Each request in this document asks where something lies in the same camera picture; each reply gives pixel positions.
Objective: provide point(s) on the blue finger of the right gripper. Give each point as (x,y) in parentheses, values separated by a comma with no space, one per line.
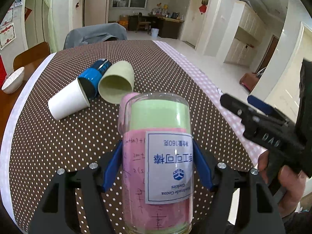
(267,109)
(246,112)

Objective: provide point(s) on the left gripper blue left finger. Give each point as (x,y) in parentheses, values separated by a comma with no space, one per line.
(57,210)

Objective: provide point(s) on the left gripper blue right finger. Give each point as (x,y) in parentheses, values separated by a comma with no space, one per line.
(257,210)

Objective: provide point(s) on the clear plastic labelled cup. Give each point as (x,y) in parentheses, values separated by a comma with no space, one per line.
(157,165)

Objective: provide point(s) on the pink paper cup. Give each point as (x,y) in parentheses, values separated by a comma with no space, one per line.
(122,111)

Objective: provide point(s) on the white paper cup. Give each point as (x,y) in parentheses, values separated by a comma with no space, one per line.
(71,99)

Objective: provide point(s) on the pale yellow cup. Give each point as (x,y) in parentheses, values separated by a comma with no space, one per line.
(116,82)

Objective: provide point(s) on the blue cylindrical cup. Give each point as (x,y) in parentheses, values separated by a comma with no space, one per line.
(90,78)

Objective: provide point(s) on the right human hand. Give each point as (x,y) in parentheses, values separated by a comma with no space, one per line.
(295,185)

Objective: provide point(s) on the brown polka dot tablecloth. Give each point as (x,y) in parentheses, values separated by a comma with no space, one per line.
(35,145)

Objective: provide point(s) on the red hanging door ornament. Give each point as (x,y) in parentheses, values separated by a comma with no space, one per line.
(203,7)

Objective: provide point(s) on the dark wooden desk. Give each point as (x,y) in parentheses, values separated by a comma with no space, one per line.
(168,28)

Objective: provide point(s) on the white waste bucket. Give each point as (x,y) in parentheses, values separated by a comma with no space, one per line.
(154,32)

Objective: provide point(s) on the white ceramic bowl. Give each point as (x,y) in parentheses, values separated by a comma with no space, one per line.
(14,81)

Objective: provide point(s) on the wooden desk chair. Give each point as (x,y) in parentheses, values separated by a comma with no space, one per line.
(142,23)

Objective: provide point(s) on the red felt bag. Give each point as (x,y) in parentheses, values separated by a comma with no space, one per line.
(3,73)

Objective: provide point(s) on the brown wooden chair back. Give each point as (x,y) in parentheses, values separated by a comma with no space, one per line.
(38,52)

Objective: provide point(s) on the orange cardboard box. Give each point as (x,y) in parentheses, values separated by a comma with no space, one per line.
(124,21)

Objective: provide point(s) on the grey covered chair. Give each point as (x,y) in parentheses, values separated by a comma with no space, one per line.
(94,34)

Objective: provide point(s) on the white refrigerator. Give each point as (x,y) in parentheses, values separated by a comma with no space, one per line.
(96,12)

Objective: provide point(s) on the green door curtain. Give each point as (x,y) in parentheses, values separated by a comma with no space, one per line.
(51,29)

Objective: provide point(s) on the cream wall cabinet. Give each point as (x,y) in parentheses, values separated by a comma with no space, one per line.
(246,34)

